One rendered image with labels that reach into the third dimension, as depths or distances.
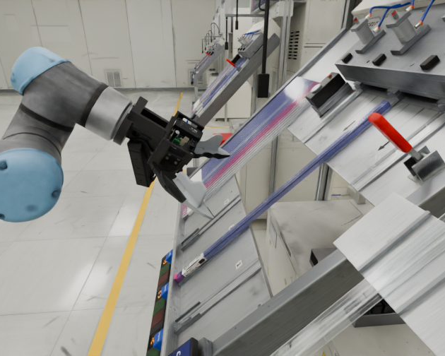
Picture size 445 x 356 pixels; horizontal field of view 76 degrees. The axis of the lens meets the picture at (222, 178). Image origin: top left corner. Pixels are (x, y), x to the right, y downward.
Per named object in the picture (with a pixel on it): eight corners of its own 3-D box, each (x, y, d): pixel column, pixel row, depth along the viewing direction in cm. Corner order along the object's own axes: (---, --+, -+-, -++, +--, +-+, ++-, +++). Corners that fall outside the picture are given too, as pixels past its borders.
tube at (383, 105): (179, 282, 58) (175, 280, 58) (179, 277, 60) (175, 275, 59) (391, 106, 47) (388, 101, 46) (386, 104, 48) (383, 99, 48)
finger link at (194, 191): (215, 215, 42) (182, 164, 44) (197, 228, 47) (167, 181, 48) (229, 206, 45) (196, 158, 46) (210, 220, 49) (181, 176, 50)
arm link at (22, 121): (-27, 185, 36) (13, 109, 35) (-10, 157, 45) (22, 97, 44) (42, 205, 40) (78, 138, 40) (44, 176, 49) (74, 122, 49)
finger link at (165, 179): (179, 203, 45) (150, 157, 46) (174, 207, 46) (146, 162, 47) (199, 192, 48) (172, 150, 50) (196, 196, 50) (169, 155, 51)
